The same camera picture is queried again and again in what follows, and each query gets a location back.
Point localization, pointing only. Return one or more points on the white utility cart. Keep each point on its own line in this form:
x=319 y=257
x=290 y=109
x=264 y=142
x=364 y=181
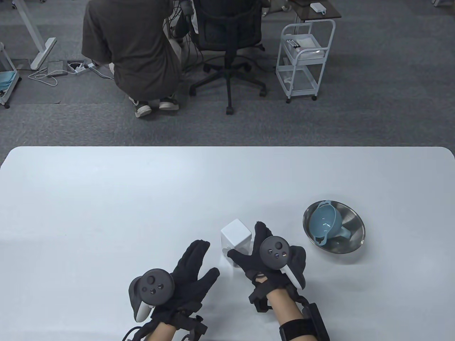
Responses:
x=305 y=53

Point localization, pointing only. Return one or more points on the dark wooden desk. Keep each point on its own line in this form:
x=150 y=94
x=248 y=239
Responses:
x=320 y=14

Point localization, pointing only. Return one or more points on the white jar lid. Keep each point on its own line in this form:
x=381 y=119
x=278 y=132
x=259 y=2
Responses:
x=236 y=232

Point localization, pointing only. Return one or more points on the steel bowl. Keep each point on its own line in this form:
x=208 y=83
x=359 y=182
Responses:
x=350 y=220

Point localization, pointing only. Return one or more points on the black battery pack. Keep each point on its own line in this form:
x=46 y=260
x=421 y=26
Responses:
x=309 y=326

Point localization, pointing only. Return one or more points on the white power strip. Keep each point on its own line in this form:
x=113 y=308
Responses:
x=83 y=67

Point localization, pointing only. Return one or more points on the white desk leg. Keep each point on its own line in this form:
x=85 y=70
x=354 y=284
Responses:
x=39 y=46

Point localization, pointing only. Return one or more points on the black controller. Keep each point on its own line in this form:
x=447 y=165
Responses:
x=156 y=284
x=275 y=250

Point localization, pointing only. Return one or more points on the white rolling rack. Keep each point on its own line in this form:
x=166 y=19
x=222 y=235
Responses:
x=7 y=80

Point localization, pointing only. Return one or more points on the small white device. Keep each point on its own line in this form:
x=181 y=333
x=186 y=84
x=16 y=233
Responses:
x=317 y=7

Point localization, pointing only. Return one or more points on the person's left hand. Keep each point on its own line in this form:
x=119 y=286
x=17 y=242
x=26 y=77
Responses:
x=188 y=284

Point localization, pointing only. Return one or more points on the blue funnel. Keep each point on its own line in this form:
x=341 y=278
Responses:
x=323 y=222

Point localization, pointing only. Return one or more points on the grey flat box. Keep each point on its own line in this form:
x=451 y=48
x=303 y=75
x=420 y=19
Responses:
x=57 y=68

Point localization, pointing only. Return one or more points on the person's left forearm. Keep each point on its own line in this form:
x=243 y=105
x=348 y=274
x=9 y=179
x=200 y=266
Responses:
x=161 y=332

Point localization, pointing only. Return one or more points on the black office chair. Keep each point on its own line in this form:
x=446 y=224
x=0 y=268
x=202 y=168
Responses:
x=227 y=25

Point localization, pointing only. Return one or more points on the person's right forearm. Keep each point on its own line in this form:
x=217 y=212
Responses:
x=284 y=307

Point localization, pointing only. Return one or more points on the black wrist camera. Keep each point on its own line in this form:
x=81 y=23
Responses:
x=261 y=298
x=193 y=328

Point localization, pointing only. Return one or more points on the person's right hand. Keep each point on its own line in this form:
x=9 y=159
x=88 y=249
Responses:
x=250 y=266

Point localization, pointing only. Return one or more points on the clear coffee jar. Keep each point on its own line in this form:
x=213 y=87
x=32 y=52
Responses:
x=231 y=261

